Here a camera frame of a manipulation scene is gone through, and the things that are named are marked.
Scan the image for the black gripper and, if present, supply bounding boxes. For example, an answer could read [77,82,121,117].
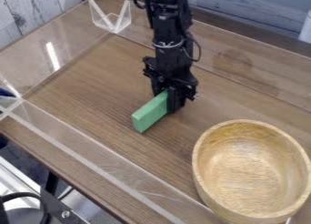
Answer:
[143,41,199,113]

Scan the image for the clear acrylic corner bracket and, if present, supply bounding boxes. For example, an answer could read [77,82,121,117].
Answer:
[88,0,131,34]

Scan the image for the black cable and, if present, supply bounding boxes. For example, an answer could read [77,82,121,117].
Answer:
[0,192,52,224]

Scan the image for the green rectangular block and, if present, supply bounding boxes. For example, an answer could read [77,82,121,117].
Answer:
[131,90,168,133]

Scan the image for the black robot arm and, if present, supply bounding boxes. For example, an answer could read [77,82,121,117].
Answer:
[129,0,200,113]

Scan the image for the clear acrylic wall panels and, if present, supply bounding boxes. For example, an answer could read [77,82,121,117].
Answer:
[0,4,311,224]

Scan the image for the light wooden bowl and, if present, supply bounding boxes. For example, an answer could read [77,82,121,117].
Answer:
[192,119,311,224]

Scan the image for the black table leg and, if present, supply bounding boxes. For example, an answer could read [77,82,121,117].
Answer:
[45,172,60,195]

